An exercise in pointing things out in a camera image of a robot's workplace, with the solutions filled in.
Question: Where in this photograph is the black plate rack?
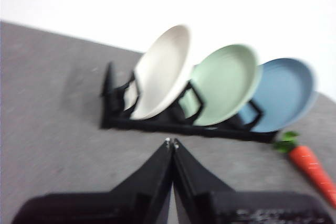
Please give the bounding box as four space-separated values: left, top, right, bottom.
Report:
99 61 279 144

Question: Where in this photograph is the green plate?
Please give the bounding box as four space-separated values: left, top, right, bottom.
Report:
180 44 263 127

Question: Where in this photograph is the orange carrot with green leaves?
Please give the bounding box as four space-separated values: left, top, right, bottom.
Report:
272 130 336 207

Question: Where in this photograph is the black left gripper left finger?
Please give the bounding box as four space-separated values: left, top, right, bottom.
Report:
12 137 173 224

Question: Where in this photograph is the white plate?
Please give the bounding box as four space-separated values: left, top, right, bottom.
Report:
123 24 194 120

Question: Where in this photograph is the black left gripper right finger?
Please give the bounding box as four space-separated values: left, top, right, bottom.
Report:
172 138 334 224

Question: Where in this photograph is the blue plate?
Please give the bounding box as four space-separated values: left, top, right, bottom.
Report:
237 57 320 134

